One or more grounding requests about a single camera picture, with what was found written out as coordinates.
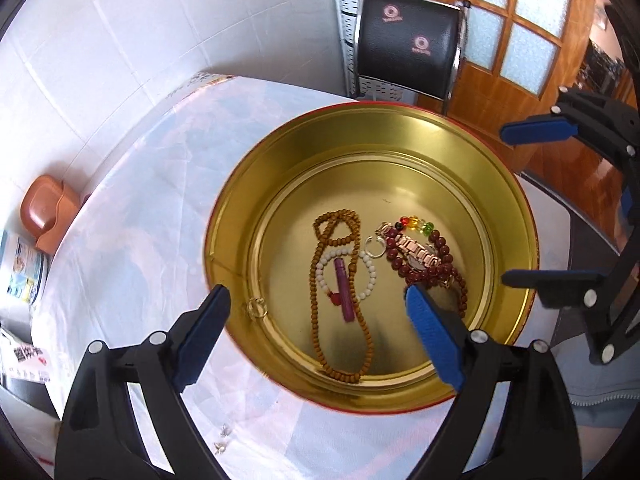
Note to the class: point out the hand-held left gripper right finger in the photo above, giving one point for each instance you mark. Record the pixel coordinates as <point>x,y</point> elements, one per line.
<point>432,332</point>

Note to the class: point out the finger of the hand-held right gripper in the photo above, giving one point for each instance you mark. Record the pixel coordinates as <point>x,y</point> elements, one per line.
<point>537,131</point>
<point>560,285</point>

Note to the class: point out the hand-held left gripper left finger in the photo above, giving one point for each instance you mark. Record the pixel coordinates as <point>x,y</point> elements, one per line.
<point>202,334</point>

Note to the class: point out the gold metal wristwatch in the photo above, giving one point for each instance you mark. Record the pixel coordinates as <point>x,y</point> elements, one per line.
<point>415,255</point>

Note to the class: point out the purple tube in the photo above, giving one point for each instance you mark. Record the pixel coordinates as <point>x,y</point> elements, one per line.
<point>343,290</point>

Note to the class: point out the red round metal tin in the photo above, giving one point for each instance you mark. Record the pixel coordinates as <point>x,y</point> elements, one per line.
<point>310,170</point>

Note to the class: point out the small silver earring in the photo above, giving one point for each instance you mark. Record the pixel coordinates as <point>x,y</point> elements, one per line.
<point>218,446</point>
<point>226,429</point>

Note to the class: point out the black chair with round logos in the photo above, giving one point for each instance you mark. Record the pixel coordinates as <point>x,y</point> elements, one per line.
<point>407,50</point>

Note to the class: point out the clear plastic water bottle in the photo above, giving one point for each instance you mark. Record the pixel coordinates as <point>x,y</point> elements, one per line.
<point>22,355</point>

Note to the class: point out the white round canister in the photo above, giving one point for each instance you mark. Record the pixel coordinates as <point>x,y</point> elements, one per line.
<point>22,270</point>

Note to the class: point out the orange plastic holder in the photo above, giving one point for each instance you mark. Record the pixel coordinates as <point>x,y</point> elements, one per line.
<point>47,212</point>

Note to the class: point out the white perforated shelf rack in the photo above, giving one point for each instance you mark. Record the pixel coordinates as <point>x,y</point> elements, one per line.
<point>345,20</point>

